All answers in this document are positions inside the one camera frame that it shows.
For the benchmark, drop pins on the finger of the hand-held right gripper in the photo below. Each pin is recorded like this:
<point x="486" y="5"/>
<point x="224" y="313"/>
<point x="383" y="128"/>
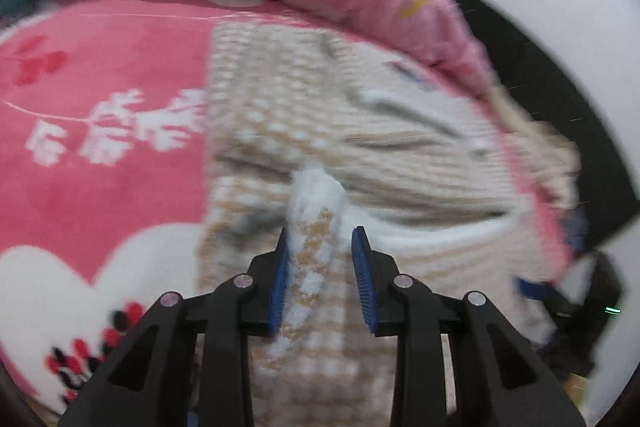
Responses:
<point x="532" y="289"/>
<point x="577" y="229"/>

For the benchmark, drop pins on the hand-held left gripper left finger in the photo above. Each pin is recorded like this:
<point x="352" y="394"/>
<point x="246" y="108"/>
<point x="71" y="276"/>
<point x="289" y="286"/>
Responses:
<point x="279" y="287"/>

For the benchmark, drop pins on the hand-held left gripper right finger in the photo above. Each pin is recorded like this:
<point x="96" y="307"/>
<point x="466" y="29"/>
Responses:
<point x="362" y="287"/>

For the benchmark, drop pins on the beige houndstooth coat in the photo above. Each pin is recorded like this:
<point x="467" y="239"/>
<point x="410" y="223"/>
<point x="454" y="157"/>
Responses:
<point x="325" y="132"/>

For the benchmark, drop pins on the beige garment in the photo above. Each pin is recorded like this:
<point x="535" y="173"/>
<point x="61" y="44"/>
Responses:
<point x="542" y="147"/>

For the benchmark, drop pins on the black bed headboard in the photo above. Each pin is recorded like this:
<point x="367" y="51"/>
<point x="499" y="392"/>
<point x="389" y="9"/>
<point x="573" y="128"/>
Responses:
<point x="550" y="107"/>

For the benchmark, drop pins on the pink floral blanket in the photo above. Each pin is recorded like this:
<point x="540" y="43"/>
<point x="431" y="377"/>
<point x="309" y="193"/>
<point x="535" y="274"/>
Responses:
<point x="100" y="182"/>

